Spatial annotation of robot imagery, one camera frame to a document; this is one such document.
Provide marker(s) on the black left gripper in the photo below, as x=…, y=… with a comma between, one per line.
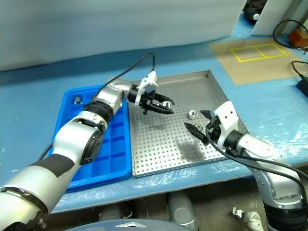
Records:
x=146, y=102

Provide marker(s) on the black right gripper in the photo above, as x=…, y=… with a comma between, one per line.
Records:
x=213, y=130

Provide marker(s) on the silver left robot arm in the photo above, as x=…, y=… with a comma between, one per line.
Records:
x=69, y=134

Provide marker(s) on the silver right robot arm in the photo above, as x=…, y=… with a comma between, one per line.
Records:
x=257, y=144

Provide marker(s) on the perforated steel tray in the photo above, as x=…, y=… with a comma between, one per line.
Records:
x=156, y=144

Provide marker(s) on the blue compartment tray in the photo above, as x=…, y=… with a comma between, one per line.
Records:
x=118, y=154

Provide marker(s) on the silver metal nut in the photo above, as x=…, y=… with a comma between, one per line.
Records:
x=191, y=114

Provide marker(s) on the brown cardboard mat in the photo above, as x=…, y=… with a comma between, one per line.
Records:
x=252, y=69

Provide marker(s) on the grey rounded cylinder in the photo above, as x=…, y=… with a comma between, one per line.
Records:
x=183, y=209

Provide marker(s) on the white metal clip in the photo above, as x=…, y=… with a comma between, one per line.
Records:
x=237, y=212

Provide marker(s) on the black power adapter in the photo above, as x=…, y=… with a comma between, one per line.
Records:
x=303, y=86

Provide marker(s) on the white board panel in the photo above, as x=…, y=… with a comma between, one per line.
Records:
x=238, y=16
x=284, y=12

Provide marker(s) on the white round cap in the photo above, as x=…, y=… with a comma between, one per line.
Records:
x=256, y=16

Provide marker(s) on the black bag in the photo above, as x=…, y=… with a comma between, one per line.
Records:
x=250, y=9

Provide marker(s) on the blue table cover sheet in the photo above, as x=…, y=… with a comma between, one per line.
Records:
x=36, y=108

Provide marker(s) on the dark blue-grey robot torso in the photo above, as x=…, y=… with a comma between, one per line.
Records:
x=125, y=226

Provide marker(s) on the orange block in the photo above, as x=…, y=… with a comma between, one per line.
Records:
x=298, y=37

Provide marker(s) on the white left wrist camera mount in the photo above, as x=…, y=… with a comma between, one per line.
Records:
x=149, y=79

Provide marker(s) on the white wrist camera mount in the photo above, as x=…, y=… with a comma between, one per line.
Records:
x=149, y=79
x=228, y=113

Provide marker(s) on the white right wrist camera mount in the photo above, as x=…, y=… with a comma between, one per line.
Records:
x=228, y=113

